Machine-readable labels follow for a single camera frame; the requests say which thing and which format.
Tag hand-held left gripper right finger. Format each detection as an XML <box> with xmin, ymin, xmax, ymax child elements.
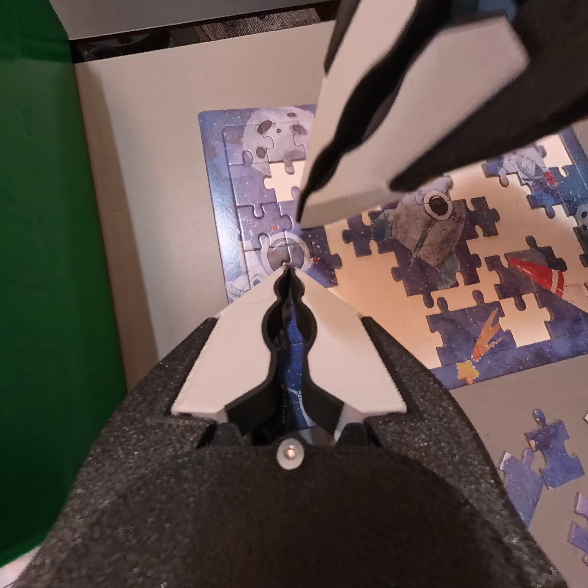
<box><xmin>289</xmin><ymin>266</ymin><xmax>408</xmax><ymax>439</ymax></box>

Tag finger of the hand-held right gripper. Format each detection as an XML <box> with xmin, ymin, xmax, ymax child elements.
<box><xmin>300</xmin><ymin>15</ymin><xmax>530</xmax><ymax>229</ymax></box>
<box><xmin>298</xmin><ymin>0</ymin><xmax>417</xmax><ymax>217</ymax></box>

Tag grey desk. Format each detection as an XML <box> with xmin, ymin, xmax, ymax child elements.
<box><xmin>48</xmin><ymin>0</ymin><xmax>588</xmax><ymax>552</ymax></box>

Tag puzzle pieces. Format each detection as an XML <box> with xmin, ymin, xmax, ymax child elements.
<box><xmin>498</xmin><ymin>408</ymin><xmax>588</xmax><ymax>557</ymax></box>

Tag space puzzle board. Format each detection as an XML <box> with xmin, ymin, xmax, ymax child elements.
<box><xmin>198</xmin><ymin>103</ymin><xmax>588</xmax><ymax>391</ymax></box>

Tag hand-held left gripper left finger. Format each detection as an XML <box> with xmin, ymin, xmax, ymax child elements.
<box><xmin>171</xmin><ymin>266</ymin><xmax>291</xmax><ymax>439</ymax></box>

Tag green plastic bin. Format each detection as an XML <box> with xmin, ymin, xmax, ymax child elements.
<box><xmin>0</xmin><ymin>0</ymin><xmax>128</xmax><ymax>568</ymax></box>

